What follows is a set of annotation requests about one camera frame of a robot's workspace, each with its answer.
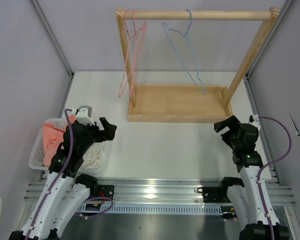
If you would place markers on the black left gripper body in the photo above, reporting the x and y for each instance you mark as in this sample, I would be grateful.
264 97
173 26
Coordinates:
93 134

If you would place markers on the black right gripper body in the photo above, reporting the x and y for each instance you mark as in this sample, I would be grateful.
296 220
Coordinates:
235 142

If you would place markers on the white skirt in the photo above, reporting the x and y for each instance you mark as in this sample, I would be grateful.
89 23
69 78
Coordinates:
94 157

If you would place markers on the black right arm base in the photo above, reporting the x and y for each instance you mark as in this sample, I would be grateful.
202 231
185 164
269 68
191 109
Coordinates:
218 194

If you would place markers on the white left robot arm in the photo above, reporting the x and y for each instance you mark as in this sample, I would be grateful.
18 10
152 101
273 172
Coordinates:
65 191

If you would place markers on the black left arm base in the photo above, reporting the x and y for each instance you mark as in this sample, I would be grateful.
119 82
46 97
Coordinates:
102 191

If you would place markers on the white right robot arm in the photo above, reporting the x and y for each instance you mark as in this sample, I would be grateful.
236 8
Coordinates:
248 193

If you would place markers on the pink garment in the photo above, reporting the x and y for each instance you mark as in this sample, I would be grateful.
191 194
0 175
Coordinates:
52 137

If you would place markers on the wooden clothes rack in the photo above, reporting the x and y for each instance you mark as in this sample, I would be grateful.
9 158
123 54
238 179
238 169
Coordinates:
197 102

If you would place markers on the white plastic laundry basket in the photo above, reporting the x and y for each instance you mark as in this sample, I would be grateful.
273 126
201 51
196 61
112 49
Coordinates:
36 159

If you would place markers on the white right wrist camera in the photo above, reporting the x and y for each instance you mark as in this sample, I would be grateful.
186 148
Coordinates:
254 120

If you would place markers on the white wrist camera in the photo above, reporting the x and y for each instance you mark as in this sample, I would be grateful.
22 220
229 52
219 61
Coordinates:
254 120
83 115

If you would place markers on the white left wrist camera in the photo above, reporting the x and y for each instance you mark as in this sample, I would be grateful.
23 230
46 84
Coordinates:
83 115

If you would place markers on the aluminium mounting rail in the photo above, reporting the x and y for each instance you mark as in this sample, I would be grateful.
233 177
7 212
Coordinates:
166 192

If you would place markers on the white slotted cable duct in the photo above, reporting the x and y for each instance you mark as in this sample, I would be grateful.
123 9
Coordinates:
165 209

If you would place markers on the right aluminium frame post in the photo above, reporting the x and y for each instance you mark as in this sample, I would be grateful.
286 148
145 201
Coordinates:
281 17

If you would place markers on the aluminium frame post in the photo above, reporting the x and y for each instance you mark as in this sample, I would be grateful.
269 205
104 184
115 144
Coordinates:
281 17
37 9

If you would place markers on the left aluminium frame post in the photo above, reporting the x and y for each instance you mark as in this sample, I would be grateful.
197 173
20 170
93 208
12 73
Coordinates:
37 9

